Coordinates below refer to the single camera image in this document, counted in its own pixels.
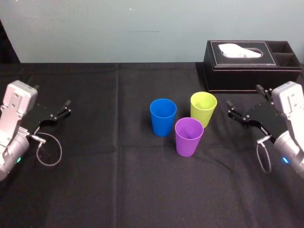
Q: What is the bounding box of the purple plastic cup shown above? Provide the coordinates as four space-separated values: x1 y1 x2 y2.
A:
174 117 205 158

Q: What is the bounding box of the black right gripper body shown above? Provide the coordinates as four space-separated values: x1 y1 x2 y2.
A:
246 100 289 143

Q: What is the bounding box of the blue plastic cup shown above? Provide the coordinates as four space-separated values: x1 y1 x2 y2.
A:
149 98 178 137

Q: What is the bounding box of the yellow-green plastic cup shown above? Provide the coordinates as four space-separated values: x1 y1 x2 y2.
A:
190 91 218 129

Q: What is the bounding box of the dark panel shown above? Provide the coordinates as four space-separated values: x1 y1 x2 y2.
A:
0 18 21 64

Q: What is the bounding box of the white tissue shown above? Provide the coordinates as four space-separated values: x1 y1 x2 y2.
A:
218 43 264 58

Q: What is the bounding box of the thin dark right gripper cable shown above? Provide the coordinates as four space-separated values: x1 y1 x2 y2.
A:
256 136 273 174

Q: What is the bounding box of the thin dark left gripper cable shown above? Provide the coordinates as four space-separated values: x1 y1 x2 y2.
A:
29 133 63 167

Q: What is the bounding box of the black table cloth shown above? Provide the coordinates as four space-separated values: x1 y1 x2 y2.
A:
0 62 304 228

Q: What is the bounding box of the thin dark gripper cable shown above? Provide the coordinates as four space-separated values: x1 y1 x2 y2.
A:
29 133 63 167
256 136 273 174

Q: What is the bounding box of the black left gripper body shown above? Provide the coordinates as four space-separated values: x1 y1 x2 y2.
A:
20 102 58 136

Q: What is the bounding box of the black leather tissue box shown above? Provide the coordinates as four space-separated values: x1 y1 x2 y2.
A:
202 40 303 94

